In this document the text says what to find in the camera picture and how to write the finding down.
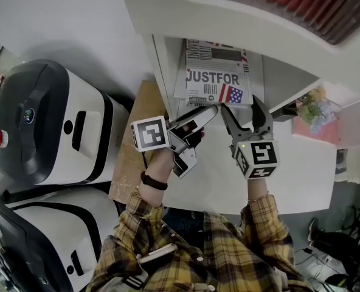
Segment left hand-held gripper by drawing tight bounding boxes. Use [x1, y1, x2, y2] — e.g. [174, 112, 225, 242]
[130, 104, 220, 179]

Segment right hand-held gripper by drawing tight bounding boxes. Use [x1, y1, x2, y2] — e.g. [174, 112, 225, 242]
[221, 94, 280, 180]

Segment newspaper-print box with flag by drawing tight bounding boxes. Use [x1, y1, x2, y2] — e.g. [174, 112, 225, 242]
[173, 38, 254, 108]

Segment person's right forearm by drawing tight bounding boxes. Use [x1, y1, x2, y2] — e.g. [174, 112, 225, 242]
[240, 176, 292, 255]

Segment person's left forearm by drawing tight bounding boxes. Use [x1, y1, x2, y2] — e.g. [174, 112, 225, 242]
[114, 149, 176, 249]

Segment white desk with shelf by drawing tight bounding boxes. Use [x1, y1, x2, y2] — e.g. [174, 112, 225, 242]
[117, 0, 360, 215]

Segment potted plant in black pot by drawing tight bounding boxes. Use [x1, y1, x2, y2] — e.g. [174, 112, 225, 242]
[272, 85, 334, 136]

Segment black wristband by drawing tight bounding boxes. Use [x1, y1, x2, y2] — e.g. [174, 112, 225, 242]
[140, 171, 168, 191]

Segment brown cardboard box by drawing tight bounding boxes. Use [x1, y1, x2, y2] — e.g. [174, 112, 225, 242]
[108, 80, 169, 205]

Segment white and grey robot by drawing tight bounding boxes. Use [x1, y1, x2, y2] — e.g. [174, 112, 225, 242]
[0, 58, 131, 187]
[0, 186, 120, 292]

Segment pink red shelf panel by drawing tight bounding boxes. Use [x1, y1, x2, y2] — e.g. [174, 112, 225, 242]
[291, 82, 360, 148]

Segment person's legs in jeans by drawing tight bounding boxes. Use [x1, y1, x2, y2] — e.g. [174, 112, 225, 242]
[162, 207, 207, 251]

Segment white phone in pocket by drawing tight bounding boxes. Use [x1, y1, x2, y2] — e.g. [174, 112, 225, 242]
[136, 243, 178, 266]

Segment person's yellow plaid shirt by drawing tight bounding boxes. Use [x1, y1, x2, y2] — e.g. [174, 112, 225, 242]
[85, 193, 313, 292]

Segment thin bracelet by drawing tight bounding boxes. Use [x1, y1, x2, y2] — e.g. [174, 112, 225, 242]
[247, 190, 269, 203]

